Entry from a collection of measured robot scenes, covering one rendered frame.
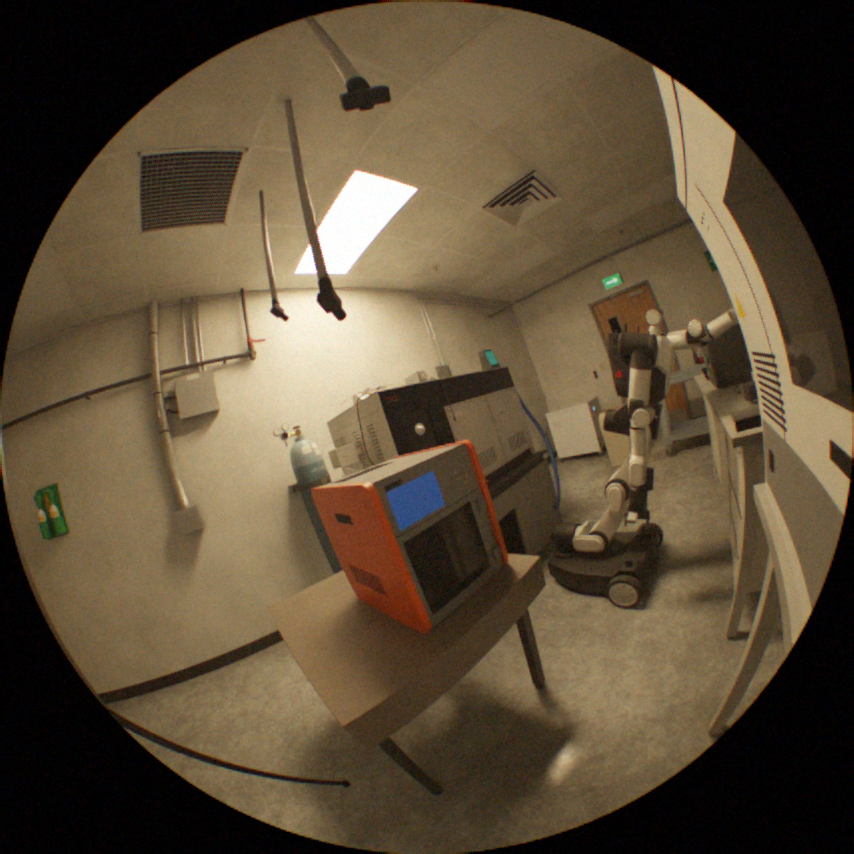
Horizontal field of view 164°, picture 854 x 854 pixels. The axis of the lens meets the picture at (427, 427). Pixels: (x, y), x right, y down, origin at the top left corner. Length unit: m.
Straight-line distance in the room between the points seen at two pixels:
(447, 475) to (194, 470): 1.89
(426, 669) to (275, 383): 2.23
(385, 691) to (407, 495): 0.46
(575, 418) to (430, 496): 3.83
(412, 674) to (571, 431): 4.13
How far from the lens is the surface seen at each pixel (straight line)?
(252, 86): 1.68
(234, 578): 2.39
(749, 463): 1.10
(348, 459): 1.62
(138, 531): 2.43
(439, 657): 0.74
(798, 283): 0.30
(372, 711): 0.71
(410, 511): 0.71
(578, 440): 4.52
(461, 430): 1.72
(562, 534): 1.91
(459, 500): 0.82
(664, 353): 1.35
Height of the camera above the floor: 1.21
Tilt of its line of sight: level
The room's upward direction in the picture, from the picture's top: 19 degrees counter-clockwise
